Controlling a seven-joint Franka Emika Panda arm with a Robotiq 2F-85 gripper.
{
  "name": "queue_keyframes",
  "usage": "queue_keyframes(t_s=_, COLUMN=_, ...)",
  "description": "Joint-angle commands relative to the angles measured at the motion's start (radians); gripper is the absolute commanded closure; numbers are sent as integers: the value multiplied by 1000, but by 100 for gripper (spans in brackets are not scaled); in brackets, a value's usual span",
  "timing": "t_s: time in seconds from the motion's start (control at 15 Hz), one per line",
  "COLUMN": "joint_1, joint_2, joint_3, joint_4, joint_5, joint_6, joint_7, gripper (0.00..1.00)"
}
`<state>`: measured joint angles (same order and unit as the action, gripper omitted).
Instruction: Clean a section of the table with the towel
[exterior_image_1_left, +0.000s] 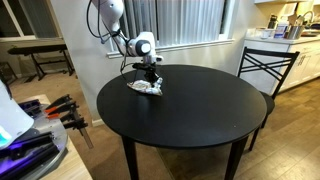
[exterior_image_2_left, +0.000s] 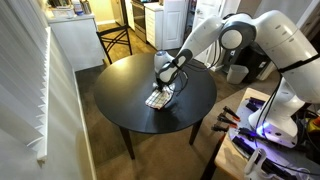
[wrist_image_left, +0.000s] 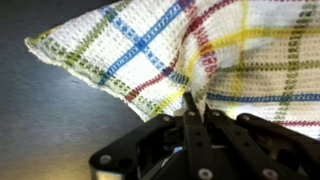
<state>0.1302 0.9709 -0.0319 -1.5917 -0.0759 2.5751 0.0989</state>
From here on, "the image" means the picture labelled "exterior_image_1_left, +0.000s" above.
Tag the round metal base plate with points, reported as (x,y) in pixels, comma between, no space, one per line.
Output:
(40,146)

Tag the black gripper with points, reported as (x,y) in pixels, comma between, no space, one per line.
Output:
(144,68)

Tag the white blue container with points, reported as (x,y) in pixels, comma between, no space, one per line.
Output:
(280,30)

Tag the dark bottle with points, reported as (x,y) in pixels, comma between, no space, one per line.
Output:
(273,21)

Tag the round black table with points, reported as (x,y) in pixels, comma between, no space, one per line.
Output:
(186,110)

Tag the plaid checkered towel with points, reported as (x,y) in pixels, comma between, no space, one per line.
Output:
(143,87)

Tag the white kitchen counter cabinet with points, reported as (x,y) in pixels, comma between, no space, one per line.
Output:
(296,63)

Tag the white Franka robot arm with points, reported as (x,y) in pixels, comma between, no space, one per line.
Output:
(113,16)

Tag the black keyboard on stand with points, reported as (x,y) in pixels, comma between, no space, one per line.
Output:
(40,55)

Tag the black wooden chair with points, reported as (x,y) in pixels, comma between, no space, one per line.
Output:
(266,66)

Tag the white vertical window blinds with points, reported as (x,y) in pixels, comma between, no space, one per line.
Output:
(180,20)

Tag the kitchen faucet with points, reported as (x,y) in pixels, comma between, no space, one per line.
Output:
(308,16)

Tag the white window sill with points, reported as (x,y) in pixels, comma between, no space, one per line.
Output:
(173,46)

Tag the white cup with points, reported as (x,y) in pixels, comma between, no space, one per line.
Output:
(267,33)

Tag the steel pot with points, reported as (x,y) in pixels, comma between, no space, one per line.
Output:
(295,32)

